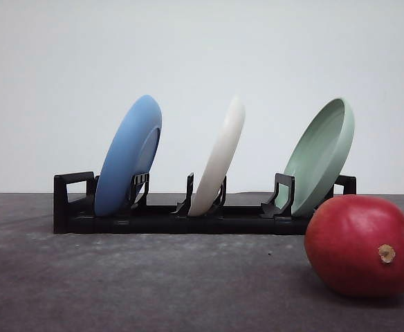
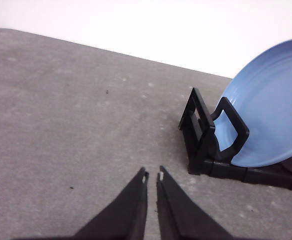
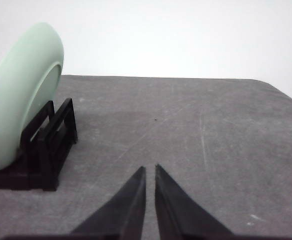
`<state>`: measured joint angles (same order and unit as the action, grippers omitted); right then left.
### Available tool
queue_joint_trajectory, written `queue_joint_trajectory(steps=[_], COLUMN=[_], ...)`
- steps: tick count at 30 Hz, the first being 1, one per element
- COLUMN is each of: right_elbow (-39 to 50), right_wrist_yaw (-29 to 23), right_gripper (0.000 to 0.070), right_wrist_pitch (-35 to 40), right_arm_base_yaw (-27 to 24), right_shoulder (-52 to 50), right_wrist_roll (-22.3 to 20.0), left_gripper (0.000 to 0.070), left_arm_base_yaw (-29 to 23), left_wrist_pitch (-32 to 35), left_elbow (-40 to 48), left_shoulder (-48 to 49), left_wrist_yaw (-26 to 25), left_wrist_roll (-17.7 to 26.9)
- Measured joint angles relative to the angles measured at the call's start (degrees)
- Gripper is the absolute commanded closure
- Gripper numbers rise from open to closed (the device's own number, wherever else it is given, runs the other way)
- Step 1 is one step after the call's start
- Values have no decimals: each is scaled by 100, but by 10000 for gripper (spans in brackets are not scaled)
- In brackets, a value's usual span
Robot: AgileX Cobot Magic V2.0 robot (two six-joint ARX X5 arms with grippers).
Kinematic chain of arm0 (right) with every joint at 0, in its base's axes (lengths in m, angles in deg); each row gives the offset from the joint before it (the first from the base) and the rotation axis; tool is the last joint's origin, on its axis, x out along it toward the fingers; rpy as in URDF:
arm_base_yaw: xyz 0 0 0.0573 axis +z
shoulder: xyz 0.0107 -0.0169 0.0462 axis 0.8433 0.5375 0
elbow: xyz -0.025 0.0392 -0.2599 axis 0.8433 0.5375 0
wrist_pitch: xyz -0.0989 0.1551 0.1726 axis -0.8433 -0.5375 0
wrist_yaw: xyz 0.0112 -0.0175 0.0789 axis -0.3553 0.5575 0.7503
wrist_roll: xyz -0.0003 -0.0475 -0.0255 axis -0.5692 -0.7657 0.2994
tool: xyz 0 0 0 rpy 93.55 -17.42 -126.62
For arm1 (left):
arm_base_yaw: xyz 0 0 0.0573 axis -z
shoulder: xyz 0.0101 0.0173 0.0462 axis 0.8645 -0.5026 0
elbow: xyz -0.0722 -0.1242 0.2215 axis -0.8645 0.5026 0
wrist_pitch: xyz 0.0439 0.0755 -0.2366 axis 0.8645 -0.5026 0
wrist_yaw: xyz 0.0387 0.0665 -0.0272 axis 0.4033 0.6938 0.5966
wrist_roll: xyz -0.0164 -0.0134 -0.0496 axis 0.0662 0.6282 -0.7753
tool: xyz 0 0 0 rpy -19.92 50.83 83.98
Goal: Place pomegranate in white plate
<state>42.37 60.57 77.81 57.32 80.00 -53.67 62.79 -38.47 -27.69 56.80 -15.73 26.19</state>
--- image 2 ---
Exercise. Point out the black dish rack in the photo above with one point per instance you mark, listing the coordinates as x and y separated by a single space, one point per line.
205 158

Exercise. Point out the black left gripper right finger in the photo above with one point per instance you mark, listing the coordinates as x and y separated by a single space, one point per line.
179 217

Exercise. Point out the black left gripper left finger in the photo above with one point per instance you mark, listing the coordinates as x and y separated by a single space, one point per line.
126 217

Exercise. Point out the blue plate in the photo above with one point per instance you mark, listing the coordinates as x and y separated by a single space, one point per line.
260 91

